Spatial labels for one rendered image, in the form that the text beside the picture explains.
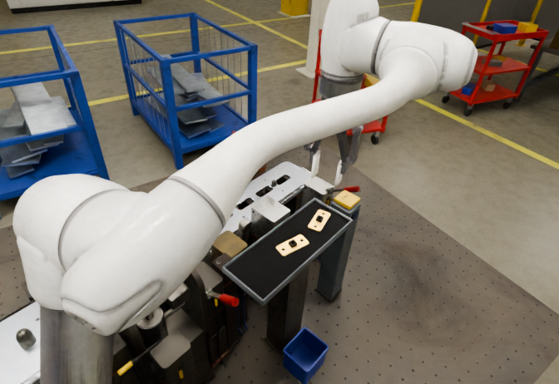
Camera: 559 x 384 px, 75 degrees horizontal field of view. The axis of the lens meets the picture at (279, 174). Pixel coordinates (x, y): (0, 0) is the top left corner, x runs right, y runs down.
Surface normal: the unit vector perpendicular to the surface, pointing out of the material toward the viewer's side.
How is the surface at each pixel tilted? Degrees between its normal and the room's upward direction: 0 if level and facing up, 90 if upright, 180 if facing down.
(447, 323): 0
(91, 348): 74
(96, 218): 18
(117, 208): 14
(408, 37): 26
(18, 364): 0
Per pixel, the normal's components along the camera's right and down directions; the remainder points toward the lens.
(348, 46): -0.45, 0.50
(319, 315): 0.05, -0.80
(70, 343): 0.30, 0.19
